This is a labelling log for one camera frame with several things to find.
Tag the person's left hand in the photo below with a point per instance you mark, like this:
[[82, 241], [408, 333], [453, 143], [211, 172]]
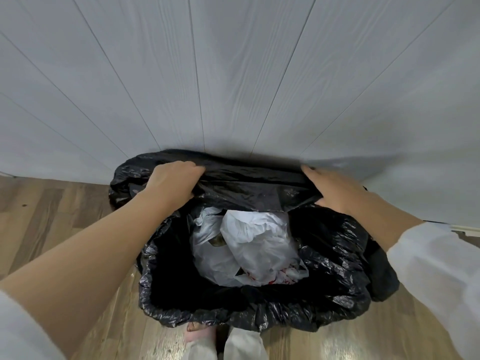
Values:
[[168, 181]]

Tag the person's right hand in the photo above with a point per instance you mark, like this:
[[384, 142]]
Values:
[[337, 191]]

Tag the person's left thumb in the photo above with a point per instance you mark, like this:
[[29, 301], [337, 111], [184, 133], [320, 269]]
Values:
[[191, 190]]

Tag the person's right thumb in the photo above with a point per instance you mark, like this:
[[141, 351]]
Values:
[[323, 202]]

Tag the black plastic garbage bag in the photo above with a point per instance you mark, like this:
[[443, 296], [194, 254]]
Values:
[[330, 258]]

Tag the person's left forearm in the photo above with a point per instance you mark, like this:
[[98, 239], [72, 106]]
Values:
[[82, 251]]

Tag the person's right forearm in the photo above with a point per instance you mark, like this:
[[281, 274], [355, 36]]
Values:
[[390, 221]]

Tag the small crumpled white plastic bag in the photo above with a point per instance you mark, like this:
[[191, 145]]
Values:
[[210, 251]]

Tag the large white plastic bag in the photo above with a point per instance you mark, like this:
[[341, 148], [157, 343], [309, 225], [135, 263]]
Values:
[[258, 239]]

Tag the person's white right sleeve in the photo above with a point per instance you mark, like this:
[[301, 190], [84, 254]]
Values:
[[442, 281]]

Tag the person's white sleeve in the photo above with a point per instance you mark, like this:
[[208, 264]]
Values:
[[442, 281], [22, 329]]

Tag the pink slipper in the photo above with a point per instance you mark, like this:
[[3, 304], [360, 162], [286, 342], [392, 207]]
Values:
[[200, 339]]

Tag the person's white trouser leg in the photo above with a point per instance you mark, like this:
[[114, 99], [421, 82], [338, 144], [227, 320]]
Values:
[[245, 344]]

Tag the person's white left sleeve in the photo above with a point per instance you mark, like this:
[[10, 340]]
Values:
[[22, 329]]

